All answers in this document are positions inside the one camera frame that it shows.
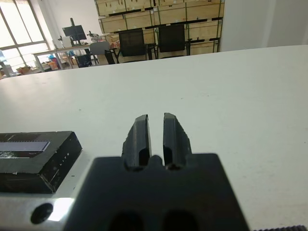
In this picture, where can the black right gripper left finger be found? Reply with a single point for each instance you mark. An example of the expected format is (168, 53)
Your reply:
(137, 144)

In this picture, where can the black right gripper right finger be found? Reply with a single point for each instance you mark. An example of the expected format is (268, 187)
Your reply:
(175, 144)

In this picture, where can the black box lid glossy strip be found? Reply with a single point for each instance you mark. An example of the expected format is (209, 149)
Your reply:
(48, 163)

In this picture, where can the brown cardboard box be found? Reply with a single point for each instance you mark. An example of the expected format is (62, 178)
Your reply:
(24, 69)

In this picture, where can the black mesh office chair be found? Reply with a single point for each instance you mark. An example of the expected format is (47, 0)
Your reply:
(132, 43)
(171, 38)

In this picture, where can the grey office chair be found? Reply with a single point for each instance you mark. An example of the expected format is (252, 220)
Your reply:
(98, 48)

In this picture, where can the plywood shipping crate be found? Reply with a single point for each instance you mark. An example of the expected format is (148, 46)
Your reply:
(140, 19)
(113, 24)
(204, 36)
(172, 13)

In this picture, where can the white office desk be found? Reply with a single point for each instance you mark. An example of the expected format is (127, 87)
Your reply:
(55, 50)

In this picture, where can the black computer monitor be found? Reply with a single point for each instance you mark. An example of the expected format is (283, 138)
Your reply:
(74, 32)

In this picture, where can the large framed window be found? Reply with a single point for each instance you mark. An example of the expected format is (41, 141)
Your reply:
(21, 31)

